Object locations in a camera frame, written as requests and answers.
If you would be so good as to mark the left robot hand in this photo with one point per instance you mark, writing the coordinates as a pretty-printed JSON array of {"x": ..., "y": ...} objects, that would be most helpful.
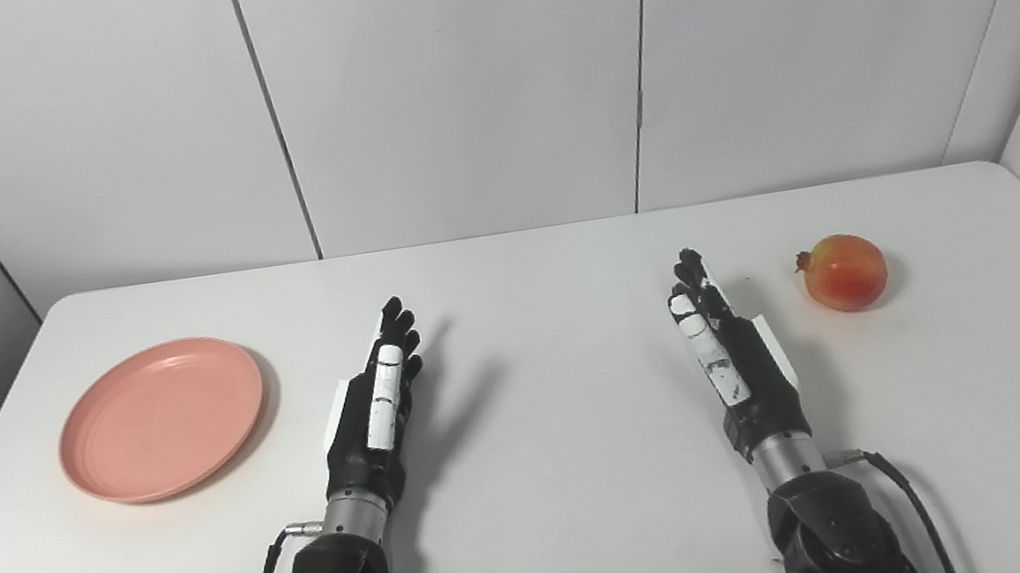
[{"x": 363, "y": 450}]

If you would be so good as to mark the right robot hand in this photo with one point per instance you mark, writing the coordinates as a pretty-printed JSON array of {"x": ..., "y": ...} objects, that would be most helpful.
[{"x": 755, "y": 381}]

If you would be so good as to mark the red yellow pomegranate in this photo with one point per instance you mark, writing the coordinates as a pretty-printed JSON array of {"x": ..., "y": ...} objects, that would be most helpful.
[{"x": 845, "y": 273}]

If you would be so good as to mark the pink plate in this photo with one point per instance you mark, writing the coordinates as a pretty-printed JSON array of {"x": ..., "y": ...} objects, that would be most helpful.
[{"x": 161, "y": 419}]

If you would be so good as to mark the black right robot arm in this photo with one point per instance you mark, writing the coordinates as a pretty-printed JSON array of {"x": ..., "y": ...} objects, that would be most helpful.
[{"x": 835, "y": 531}]

